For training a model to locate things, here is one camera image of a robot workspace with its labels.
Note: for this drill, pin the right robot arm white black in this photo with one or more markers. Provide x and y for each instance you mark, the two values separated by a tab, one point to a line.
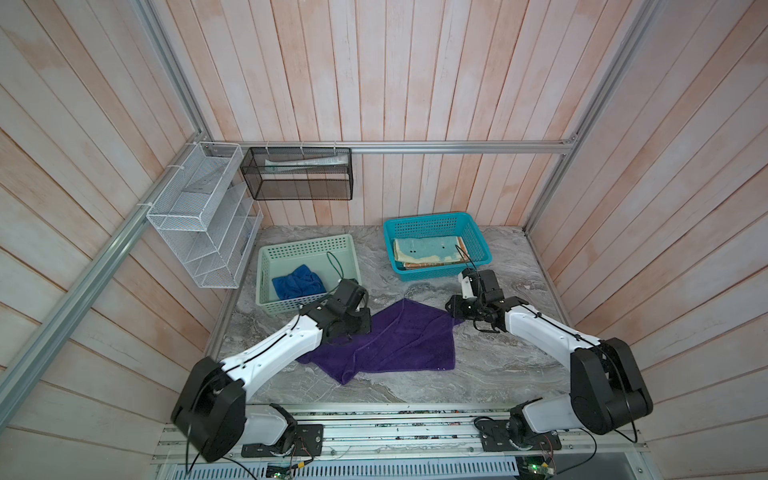
607	389

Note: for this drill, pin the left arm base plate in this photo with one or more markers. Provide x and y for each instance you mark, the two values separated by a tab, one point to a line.
300	440

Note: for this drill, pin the light green plastic basket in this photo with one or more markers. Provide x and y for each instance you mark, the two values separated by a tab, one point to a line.
332	258

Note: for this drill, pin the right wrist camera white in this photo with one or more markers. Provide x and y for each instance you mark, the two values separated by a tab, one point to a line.
468	288

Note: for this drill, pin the aluminium frame bar left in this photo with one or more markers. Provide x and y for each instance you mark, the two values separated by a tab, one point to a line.
28	366

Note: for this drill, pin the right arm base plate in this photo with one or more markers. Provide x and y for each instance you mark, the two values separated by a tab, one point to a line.
513	435

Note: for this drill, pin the orange bunny print towel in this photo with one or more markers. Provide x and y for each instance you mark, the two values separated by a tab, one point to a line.
435	263

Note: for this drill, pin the blue towel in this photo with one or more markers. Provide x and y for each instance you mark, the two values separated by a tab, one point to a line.
300	283

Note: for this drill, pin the aluminium mounting rail front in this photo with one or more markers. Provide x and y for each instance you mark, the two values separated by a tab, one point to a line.
401	430

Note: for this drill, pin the white wire mesh shelf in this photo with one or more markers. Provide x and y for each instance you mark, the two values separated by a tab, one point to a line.
205	215

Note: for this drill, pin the aluminium frame post right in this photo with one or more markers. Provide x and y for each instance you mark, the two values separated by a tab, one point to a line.
621	61

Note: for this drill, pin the green circuit board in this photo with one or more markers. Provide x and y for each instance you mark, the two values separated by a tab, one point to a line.
530	469

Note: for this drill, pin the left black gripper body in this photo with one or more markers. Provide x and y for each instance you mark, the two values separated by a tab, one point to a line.
356	322

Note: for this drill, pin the white vented cable duct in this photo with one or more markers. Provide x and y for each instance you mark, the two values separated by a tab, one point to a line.
445	468

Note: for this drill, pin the black mesh wall basket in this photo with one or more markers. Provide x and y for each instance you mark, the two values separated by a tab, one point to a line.
298	173

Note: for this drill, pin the aluminium frame bar back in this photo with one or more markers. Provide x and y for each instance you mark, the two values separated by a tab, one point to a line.
426	147

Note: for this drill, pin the purple towel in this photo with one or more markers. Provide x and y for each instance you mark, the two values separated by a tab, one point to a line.
406	336

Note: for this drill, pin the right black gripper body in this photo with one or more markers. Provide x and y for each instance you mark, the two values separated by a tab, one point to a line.
480	302

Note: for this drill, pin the aluminium frame bar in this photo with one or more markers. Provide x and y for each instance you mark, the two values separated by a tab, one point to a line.
426	147
28	366

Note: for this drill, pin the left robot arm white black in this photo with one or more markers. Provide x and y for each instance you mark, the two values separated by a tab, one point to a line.
211	409

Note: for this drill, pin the teal plastic basket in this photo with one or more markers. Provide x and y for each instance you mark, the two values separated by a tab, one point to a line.
434	246

